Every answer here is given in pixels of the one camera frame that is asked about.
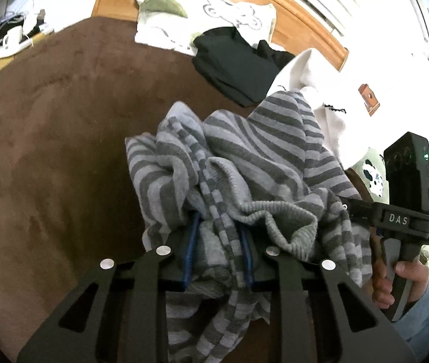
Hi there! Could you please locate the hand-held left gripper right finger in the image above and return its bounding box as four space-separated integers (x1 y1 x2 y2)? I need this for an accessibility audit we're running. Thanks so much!
237 227 415 363

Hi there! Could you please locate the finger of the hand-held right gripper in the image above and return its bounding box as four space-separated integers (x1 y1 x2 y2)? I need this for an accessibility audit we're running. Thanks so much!
337 195 378 225

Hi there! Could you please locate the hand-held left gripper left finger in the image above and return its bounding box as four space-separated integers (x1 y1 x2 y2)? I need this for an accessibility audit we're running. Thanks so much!
16 212 202 363

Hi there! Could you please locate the grey striped hoodie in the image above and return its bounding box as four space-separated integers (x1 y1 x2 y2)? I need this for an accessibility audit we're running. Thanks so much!
125 89 374 363

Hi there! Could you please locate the person's right hand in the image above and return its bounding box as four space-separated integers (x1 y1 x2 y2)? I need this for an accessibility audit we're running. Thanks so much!
371 234 429 309

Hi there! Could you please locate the green panda print quilt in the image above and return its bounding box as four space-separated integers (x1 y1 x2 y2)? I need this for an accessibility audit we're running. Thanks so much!
351 155 389 197

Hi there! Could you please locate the white fleece garment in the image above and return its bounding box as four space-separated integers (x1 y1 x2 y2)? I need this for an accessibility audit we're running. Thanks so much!
275 47 383 171

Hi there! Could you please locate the wooden chair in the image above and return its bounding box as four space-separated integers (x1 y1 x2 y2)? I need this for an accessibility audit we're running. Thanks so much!
358 83 382 116

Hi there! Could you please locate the brown blanket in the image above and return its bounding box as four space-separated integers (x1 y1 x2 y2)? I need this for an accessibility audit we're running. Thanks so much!
0 17 374 363

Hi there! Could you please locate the black garment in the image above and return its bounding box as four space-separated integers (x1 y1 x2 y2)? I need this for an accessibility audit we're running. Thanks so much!
192 28 296 107

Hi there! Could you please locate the wooden headboard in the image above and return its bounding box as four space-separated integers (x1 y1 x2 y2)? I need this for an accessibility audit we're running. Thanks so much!
93 0 349 72

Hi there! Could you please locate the bear print pillow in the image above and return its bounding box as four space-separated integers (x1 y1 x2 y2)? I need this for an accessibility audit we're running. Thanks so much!
134 0 277 55

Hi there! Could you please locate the white mug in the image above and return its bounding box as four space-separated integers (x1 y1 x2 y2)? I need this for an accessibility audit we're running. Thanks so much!
3 26 24 48

